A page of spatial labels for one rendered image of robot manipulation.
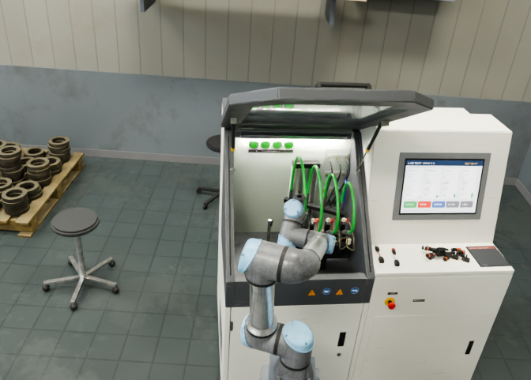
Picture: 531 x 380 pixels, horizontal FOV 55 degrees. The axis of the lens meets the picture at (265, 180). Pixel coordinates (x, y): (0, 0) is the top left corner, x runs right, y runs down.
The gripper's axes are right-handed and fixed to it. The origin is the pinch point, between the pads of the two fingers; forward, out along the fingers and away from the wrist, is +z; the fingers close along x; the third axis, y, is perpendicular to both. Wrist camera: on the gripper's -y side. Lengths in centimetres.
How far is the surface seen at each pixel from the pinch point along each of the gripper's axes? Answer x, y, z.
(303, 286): -3.3, 27.7, 14.1
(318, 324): 1, 44, 35
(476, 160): 83, -31, 27
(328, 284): 8.2, 26.8, 17.2
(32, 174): -244, -84, 136
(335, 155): 14.7, -39.9, 26.1
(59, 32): -229, -216, 129
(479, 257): 82, 14, 44
